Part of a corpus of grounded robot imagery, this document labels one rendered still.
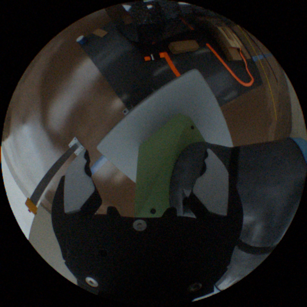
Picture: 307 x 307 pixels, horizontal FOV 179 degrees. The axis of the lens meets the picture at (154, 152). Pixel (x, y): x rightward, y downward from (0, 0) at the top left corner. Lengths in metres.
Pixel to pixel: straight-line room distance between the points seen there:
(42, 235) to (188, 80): 6.07
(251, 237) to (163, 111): 0.33
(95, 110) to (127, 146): 0.98
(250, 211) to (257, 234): 0.04
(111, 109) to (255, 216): 1.23
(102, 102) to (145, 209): 1.16
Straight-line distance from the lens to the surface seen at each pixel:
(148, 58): 1.20
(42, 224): 5.93
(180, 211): 0.18
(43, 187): 1.07
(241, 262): 0.21
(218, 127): 0.38
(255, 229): 0.17
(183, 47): 1.23
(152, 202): 0.16
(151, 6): 0.74
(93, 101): 1.27
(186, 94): 0.31
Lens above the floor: 1.14
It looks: 61 degrees down
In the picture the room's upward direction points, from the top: 170 degrees clockwise
